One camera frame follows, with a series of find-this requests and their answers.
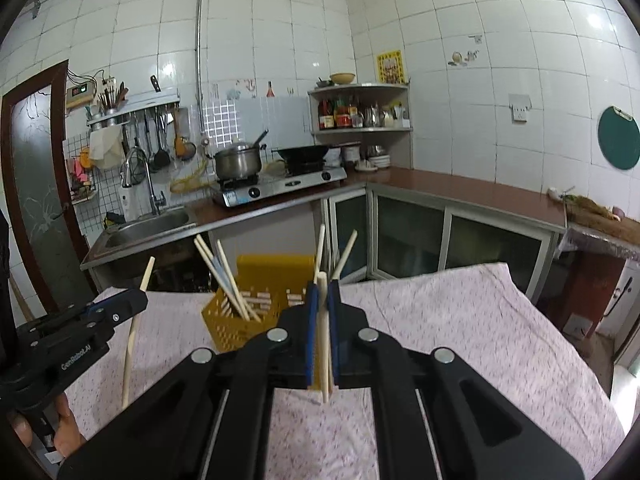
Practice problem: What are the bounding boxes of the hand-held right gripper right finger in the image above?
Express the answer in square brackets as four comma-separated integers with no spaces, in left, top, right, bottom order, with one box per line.
[327,280,586,480]

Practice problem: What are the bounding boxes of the brown framed glass door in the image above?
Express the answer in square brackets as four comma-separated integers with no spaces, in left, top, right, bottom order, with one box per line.
[0,59,94,322]

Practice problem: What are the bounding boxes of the green round cutting board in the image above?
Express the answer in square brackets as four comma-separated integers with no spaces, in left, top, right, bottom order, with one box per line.
[597,105,640,171]

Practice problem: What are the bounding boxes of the person's left hand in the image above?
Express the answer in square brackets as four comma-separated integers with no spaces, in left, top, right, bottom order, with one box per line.
[7,392,87,461]

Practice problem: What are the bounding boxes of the black wok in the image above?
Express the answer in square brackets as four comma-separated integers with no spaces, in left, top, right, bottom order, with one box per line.
[270,143,332,165]

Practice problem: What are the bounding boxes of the white wall socket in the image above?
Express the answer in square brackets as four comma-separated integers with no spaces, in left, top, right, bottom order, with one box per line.
[508,93,533,123]

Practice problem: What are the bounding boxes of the yellow utensil holder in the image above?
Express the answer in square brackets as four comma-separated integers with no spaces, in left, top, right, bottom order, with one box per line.
[201,254,321,392]

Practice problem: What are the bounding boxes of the wire grid rack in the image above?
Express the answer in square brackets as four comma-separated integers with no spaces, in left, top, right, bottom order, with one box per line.
[62,135,101,207]

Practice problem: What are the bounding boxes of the wooden chopstick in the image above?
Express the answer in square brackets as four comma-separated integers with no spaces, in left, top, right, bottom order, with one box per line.
[215,239,262,323]
[314,271,335,407]
[121,256,156,410]
[197,234,253,322]
[314,223,327,283]
[193,235,251,322]
[329,229,359,282]

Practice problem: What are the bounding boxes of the yellow hose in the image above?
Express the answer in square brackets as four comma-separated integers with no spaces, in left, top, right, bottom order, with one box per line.
[169,160,212,195]

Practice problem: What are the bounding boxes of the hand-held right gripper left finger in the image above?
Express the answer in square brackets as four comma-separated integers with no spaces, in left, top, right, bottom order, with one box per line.
[57,282,321,480]

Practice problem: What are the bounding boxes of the wall tile stickers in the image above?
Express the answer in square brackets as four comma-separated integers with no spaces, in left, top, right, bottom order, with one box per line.
[212,79,297,102]

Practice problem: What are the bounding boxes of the white kitchen cabinet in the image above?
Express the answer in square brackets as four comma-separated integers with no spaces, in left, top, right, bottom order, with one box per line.
[197,182,569,307]

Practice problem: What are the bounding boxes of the teapot wall sticker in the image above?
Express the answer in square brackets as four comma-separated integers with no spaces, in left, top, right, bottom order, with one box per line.
[447,33,484,67]

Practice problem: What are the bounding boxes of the chrome faucet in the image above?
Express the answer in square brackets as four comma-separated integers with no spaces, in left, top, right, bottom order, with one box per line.
[120,147,167,217]

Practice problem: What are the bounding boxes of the pink floral tablecloth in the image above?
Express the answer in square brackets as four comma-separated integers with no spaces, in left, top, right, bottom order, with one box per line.
[65,262,629,480]

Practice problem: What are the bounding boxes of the metal wall pipe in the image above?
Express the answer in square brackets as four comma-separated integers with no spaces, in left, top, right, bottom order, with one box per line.
[194,0,209,137]

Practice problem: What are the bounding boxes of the yellow wall poster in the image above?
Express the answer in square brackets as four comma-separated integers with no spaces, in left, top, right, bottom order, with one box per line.
[375,49,404,85]

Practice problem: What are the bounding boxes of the steel gas stove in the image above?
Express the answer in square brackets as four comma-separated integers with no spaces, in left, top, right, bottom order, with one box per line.
[212,164,349,209]

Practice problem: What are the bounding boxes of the steel pot with lid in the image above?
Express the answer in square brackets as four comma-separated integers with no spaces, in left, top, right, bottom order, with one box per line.
[207,141,266,181]

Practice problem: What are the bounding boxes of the lace table cover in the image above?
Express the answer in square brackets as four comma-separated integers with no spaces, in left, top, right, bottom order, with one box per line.
[557,224,640,264]

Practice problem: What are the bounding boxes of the stainless steel sink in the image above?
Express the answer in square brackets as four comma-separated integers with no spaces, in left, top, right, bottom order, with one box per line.
[80,207,199,272]

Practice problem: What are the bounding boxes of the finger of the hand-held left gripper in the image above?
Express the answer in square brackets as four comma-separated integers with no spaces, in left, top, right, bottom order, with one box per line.
[75,287,145,318]
[91,290,150,334]

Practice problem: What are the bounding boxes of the white hanging cloth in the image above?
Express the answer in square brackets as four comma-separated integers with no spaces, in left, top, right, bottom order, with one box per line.
[88,127,125,171]

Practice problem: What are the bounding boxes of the black spatula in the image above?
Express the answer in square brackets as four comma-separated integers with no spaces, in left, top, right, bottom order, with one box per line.
[152,109,172,171]

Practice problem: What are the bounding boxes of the metal wall rack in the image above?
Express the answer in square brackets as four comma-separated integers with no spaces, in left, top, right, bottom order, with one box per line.
[85,87,181,129]

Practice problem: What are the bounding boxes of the curved wall shelf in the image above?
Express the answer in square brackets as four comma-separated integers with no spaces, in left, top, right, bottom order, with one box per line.
[307,83,414,170]

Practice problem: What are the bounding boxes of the beige control box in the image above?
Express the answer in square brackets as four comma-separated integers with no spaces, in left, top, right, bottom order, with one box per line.
[65,82,99,110]

